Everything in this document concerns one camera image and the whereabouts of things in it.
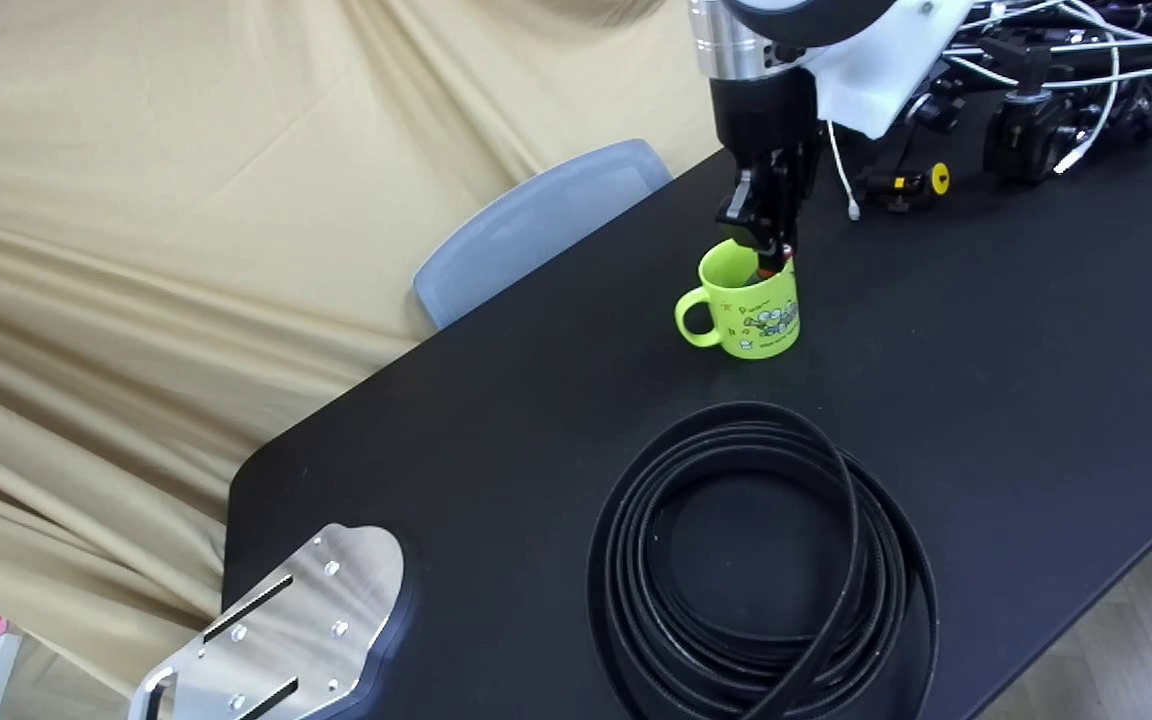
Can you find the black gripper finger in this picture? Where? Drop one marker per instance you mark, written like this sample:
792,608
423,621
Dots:
742,206
787,223

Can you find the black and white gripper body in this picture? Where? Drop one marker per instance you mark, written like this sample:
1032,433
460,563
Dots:
771,100

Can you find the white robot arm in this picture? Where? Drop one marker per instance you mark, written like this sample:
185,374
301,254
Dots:
810,19

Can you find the green cartoon print mug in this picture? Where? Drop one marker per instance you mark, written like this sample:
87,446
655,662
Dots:
752,317

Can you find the blue chair back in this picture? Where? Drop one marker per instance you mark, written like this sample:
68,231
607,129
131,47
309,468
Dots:
527,231

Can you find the coiled black belt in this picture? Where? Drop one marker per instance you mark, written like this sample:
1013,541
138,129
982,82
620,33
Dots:
761,565

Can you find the beige fabric backdrop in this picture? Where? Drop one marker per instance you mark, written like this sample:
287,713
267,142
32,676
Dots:
201,240

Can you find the silver metal mounting plate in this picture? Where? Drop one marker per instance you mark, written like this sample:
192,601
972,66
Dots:
287,643

